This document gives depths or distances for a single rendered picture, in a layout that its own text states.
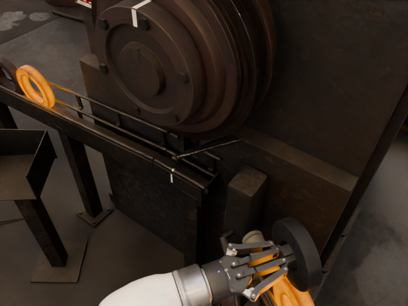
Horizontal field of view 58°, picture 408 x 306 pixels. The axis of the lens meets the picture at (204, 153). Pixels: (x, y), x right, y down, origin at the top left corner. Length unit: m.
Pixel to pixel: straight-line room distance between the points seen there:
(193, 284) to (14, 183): 0.82
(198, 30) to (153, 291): 0.49
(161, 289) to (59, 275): 1.14
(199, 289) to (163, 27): 0.49
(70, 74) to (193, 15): 2.23
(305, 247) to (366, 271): 1.16
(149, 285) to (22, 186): 0.74
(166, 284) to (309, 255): 0.28
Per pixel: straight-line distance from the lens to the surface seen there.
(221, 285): 0.75
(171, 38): 0.72
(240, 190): 1.00
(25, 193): 1.34
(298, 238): 0.78
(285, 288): 0.92
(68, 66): 3.01
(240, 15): 0.72
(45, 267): 1.87
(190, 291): 0.73
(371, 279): 1.91
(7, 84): 1.83
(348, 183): 0.98
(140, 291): 0.73
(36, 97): 1.67
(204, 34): 0.74
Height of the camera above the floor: 1.57
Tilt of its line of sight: 46 degrees down
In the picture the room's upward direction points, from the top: 2 degrees clockwise
